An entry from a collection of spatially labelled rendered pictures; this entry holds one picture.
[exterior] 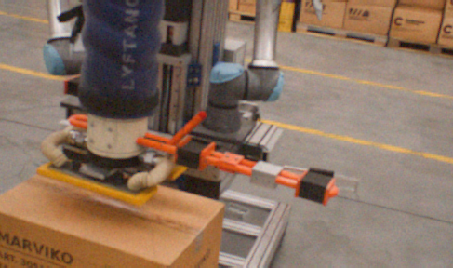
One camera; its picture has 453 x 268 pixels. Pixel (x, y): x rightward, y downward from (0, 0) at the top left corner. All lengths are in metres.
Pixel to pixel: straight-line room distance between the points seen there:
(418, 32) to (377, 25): 0.53
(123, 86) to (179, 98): 0.78
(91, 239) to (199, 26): 1.01
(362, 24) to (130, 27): 7.30
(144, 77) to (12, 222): 0.57
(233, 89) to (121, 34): 0.71
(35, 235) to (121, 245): 0.26
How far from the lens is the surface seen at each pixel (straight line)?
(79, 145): 1.98
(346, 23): 8.90
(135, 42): 1.72
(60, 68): 2.43
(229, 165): 1.73
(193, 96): 2.56
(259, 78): 2.33
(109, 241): 1.82
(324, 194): 1.67
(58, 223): 1.90
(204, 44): 2.49
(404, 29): 8.92
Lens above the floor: 1.91
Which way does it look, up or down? 22 degrees down
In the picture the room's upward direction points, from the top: 7 degrees clockwise
